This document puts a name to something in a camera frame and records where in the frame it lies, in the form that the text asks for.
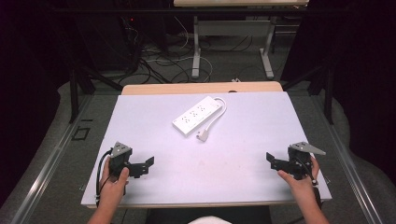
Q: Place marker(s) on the person's left hand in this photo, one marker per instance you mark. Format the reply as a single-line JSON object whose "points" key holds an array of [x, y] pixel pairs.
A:
{"points": [[112, 188]]}

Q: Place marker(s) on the black metal stand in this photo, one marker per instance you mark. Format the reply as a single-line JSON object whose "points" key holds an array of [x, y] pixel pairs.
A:
{"points": [[327, 90], [77, 90]]}

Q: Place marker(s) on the aluminium floor rail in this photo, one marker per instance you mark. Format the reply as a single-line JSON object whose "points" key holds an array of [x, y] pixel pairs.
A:
{"points": [[351, 168], [46, 168]]}

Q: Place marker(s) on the person's white clothing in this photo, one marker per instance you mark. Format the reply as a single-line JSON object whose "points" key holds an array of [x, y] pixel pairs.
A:
{"points": [[210, 220]]}

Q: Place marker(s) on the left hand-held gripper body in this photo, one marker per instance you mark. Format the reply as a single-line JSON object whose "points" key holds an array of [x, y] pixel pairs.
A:
{"points": [[120, 155]]}

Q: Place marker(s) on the wooden table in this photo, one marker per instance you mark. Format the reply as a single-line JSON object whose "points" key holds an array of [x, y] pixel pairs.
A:
{"points": [[186, 88]]}

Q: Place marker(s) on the white angled plug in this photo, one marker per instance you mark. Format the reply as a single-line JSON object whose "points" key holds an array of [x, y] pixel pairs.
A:
{"points": [[202, 135]]}

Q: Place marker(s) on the white desk with metal legs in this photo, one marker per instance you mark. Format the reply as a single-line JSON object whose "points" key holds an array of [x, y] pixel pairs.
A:
{"points": [[236, 29]]}

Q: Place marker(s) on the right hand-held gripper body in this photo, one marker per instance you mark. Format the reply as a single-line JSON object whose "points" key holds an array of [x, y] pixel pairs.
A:
{"points": [[300, 158]]}

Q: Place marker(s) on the person's right hand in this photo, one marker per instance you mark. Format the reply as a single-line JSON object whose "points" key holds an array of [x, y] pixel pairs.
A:
{"points": [[300, 186]]}

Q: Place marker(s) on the white power strip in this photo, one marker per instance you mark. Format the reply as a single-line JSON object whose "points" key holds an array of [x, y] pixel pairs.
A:
{"points": [[196, 115]]}

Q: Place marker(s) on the dark computer tower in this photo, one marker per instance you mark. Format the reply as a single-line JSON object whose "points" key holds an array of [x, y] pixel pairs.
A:
{"points": [[106, 43]]}

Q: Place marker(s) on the white table mat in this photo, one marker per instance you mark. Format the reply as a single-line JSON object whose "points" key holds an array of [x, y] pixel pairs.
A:
{"points": [[218, 168]]}

